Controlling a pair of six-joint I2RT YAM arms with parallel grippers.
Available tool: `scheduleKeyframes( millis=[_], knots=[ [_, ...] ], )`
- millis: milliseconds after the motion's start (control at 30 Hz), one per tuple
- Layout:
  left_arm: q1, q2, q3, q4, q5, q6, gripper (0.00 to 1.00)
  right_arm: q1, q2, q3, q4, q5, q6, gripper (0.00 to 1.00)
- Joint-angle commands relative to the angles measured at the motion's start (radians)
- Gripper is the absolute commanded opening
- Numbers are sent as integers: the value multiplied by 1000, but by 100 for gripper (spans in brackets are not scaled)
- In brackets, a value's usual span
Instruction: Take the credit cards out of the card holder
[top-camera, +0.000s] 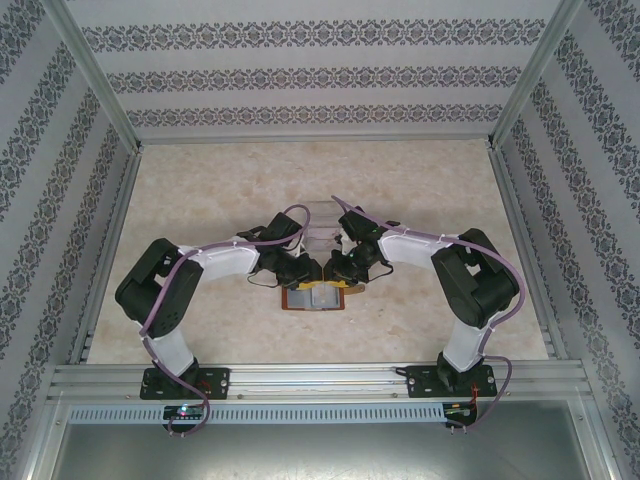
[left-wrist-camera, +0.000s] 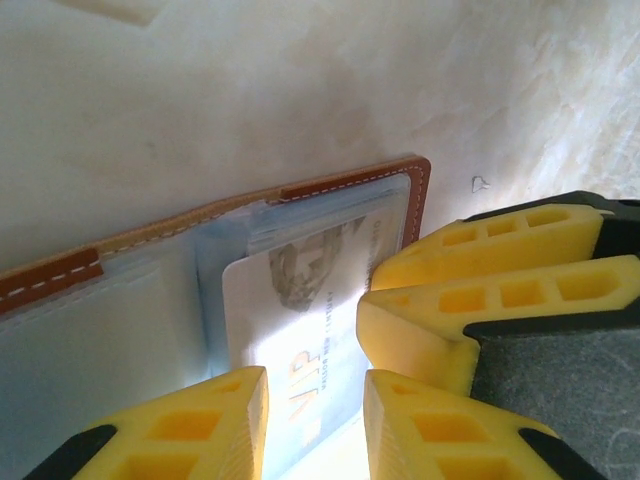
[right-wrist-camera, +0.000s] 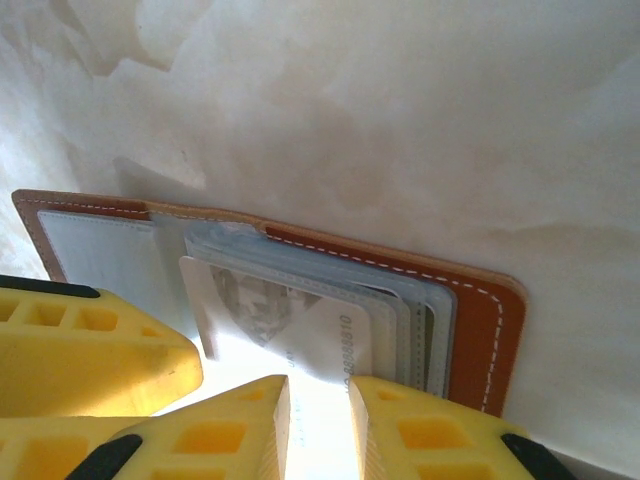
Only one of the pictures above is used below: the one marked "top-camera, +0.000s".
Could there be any brown leather card holder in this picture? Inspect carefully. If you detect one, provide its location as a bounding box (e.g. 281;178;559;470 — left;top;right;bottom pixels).
280;283;367;314

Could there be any clear acrylic box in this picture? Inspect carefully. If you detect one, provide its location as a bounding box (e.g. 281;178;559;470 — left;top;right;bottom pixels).
303;199;346;254

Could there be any grey metal sheet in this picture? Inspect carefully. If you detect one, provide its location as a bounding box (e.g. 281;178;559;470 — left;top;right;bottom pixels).
29;399;617;480

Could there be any small controller board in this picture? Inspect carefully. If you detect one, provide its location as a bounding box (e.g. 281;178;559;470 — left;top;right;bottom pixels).
163;404;206;426
444;402;479;426

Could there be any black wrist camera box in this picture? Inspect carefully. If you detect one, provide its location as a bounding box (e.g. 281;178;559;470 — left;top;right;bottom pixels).
338;209;379;246
264;212;301;246

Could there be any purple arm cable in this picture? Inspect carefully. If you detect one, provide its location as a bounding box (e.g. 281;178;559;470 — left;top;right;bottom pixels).
139;203;315;437
332;195;527;432

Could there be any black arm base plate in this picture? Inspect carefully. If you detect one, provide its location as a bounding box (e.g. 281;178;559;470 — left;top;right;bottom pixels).
141;367;232;401
403;364;496;400

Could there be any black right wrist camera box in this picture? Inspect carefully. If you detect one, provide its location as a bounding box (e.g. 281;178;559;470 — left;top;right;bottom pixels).
338;209;379;246

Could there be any aluminium side rail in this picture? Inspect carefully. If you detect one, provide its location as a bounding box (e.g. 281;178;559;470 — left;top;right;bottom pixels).
69;147;145;366
487;142;570;361

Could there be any slotted grey cable duct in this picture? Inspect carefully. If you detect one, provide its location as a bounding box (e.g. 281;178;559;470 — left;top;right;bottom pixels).
67;403;447;424

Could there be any aluminium frame post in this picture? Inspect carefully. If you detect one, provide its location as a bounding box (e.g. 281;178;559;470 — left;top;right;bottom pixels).
486;0;586;150
47;0;145;151

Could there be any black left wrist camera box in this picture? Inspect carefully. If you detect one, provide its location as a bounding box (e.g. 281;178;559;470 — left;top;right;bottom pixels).
264;212;301;246

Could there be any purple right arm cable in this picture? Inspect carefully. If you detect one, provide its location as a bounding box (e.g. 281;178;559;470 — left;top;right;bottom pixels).
332;195;527;432

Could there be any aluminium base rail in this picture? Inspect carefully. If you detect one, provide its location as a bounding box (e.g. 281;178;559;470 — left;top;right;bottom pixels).
47;363;591;402

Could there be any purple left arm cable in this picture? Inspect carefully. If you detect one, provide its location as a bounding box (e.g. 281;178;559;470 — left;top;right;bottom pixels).
139;203;315;437

